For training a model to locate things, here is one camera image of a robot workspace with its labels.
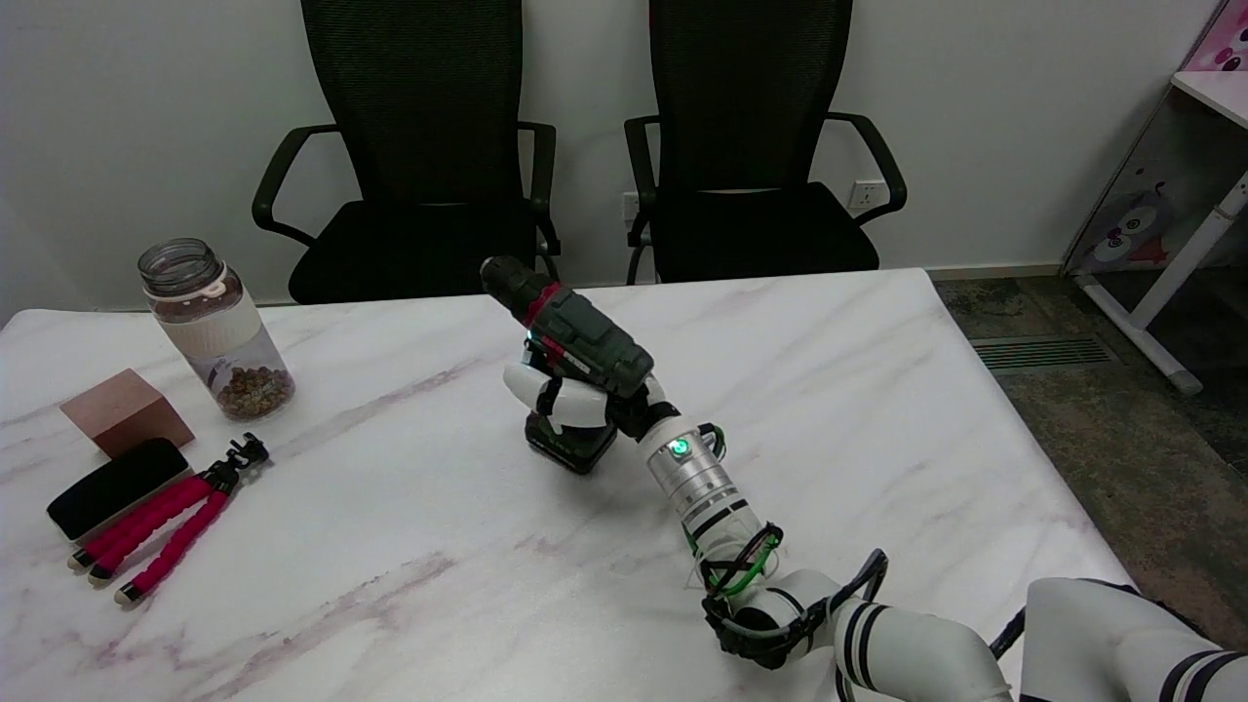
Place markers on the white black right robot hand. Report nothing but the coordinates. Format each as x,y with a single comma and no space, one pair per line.
580,405

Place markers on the dark green power screwdriver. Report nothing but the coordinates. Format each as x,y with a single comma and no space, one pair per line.
585,336

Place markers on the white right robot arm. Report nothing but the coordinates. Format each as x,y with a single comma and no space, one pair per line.
697,483

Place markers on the black mesh office chair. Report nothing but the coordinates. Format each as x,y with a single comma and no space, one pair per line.
419,146
751,146

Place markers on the glass jar with brown beans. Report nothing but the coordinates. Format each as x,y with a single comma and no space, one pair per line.
229,341

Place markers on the red flexible mini tripod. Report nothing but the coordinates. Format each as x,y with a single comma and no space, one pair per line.
171,531

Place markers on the brown wooden block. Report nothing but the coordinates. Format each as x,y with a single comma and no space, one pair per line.
122,414

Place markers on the metal floor vent grille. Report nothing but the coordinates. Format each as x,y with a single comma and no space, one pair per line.
1038,352

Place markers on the black oblong eraser case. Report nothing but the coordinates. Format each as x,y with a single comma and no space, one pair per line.
115,487

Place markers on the white desk with cartoon panel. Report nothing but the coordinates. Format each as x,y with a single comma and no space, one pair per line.
1160,195

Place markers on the pink picture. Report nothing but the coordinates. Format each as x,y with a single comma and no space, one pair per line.
1224,39

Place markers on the white wall socket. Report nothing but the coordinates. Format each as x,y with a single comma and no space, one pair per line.
630,205
866,194

